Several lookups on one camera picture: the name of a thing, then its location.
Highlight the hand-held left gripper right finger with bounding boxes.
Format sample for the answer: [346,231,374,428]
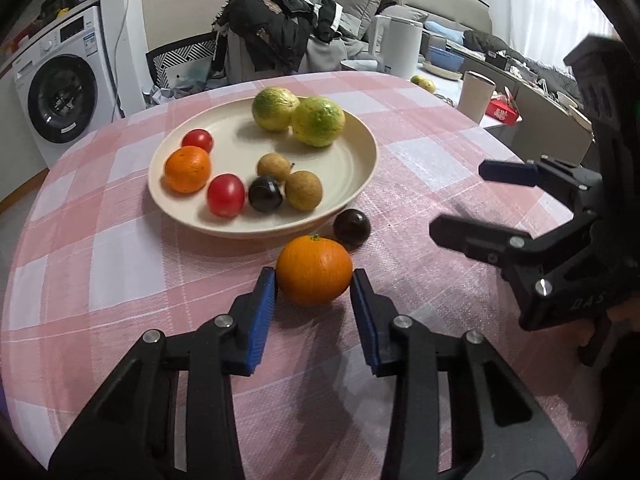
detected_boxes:
[350,269,578,480]

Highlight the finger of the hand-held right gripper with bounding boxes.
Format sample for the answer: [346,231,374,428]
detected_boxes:
[478,157,603,221]
[429,214,556,307]

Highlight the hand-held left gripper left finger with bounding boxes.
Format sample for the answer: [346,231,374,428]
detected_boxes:
[47,267,278,480]

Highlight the orange with stem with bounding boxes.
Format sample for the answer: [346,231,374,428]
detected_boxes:
[276,235,354,307]

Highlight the dark plum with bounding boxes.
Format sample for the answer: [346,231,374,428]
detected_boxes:
[248,175,286,213]
[333,208,372,247]

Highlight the brown longan fruit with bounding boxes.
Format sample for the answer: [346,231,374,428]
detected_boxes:
[284,170,323,212]
[256,152,292,184]

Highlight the small red tomato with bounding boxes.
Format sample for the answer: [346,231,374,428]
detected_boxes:
[181,129,215,155]

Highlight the cream round plate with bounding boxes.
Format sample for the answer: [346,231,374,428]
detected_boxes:
[148,94,378,240]

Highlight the person's right hand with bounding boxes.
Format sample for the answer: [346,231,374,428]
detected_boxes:
[562,302,640,351]

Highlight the red box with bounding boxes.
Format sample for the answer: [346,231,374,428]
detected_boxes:
[485,85,523,127]

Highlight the grey coffee table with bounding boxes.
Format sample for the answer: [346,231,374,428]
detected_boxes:
[510,55,596,166]

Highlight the beige cup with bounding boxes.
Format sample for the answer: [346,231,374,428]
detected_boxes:
[457,71,497,126]

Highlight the cream small plate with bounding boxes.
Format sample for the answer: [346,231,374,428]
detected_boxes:
[422,62,463,82]

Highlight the blue bowl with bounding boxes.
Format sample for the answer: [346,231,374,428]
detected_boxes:
[429,46,463,72]

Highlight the dark clothes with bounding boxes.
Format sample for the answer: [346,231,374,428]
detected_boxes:
[462,29,526,54]

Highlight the light blue cloth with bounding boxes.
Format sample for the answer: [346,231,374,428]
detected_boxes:
[425,20,466,46]

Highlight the white electric kettle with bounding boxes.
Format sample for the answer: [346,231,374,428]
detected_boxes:
[367,14,426,74]

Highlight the pink plaid tablecloth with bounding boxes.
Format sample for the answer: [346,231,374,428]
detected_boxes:
[0,71,601,480]

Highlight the beige sofa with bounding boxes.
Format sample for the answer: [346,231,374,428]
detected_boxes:
[325,0,493,61]

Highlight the green-yellow citrus fruit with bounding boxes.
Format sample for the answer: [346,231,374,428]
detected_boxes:
[291,96,347,148]
[251,87,301,132]

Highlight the grey hoodie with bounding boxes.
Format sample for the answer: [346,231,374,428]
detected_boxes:
[300,35,371,73]

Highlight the grey pillow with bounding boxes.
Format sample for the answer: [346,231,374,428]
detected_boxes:
[332,0,383,36]

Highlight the black and white jacket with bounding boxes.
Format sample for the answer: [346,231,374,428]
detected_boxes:
[312,0,358,41]

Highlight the black patterned chair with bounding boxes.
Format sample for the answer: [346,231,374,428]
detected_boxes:
[146,32,221,106]

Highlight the white washing machine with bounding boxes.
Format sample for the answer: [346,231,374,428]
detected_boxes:
[12,5,126,168]

